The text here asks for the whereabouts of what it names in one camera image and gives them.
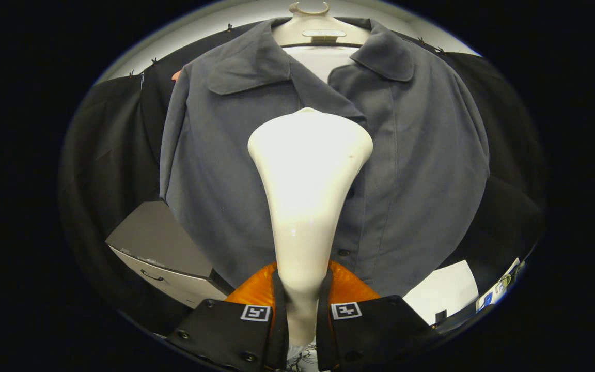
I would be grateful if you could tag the small black box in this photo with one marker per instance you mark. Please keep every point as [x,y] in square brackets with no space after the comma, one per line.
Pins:
[440,315]

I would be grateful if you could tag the grey collared shirt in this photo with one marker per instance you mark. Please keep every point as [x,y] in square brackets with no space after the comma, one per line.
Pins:
[215,181]

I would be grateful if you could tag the grey drawer cabinet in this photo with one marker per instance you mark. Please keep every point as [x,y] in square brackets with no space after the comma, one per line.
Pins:
[158,232]

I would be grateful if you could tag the black backdrop cloth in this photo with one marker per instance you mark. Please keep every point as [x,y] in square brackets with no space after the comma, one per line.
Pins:
[106,155]

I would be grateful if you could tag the white garment steamer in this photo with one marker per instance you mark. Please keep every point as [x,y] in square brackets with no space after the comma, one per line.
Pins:
[308,181]

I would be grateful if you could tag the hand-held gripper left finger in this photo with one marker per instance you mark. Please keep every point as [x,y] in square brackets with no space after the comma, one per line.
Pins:
[279,330]

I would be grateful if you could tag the white garment hanger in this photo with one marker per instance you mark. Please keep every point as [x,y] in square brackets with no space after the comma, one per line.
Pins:
[323,23]

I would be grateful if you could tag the row of black clips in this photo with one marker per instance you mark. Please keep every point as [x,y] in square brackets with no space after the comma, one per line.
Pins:
[229,27]

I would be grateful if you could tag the white power strip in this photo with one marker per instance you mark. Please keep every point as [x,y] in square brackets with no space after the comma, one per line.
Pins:
[494,294]

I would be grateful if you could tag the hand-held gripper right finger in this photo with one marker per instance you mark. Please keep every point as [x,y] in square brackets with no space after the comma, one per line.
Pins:
[323,336]

